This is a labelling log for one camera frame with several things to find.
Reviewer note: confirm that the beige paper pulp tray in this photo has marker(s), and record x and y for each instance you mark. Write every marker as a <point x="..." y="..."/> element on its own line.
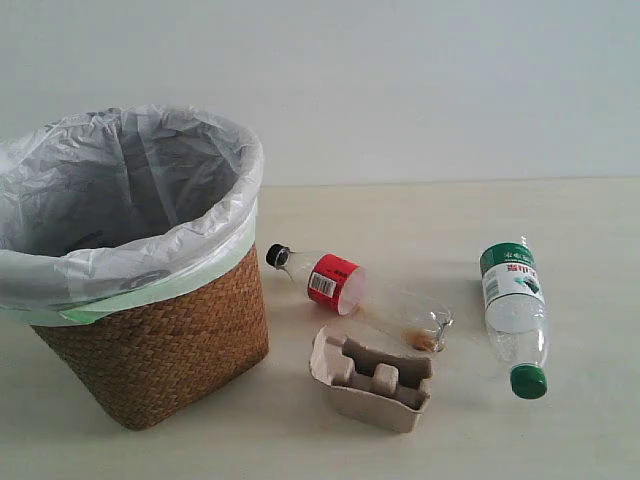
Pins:
<point x="388" y="391"/>

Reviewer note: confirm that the brown woven wicker basket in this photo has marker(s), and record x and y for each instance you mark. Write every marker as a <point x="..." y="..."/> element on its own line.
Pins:
<point x="144" y="364"/>

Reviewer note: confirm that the clear bottle with red label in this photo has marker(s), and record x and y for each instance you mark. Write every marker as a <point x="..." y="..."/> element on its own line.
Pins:
<point x="350" y="290"/>

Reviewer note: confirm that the clear bottle with green cap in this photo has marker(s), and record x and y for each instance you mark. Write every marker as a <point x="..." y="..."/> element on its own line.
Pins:
<point x="515" y="315"/>

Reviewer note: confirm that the white plastic trash bag liner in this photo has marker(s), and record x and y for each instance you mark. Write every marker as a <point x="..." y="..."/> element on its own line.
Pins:
<point x="111" y="210"/>

